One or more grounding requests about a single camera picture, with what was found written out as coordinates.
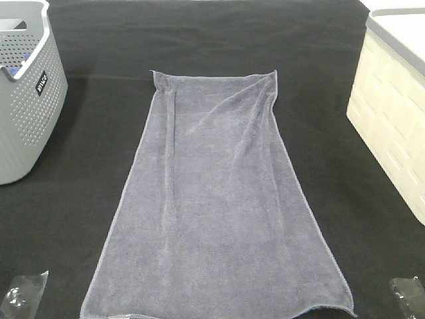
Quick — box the cream storage box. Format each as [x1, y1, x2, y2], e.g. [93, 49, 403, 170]
[347, 5, 424, 223]

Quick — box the left clear tape strip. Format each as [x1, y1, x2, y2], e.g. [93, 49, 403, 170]
[1, 270, 49, 319]

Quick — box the blue cloth in basket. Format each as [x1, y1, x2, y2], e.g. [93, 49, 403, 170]
[7, 54, 31, 76]

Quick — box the grey perforated laundry basket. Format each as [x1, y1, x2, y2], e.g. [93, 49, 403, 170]
[1, 1, 68, 185]

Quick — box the black table cloth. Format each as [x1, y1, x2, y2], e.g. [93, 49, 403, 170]
[1, 1, 424, 318]

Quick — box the clear tape strip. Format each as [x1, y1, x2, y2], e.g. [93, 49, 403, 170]
[389, 276, 424, 319]
[1, 270, 49, 319]

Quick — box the right clear tape strip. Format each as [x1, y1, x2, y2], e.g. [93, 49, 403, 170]
[389, 276, 424, 319]

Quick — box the grey towel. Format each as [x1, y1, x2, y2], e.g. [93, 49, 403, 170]
[80, 71, 354, 318]

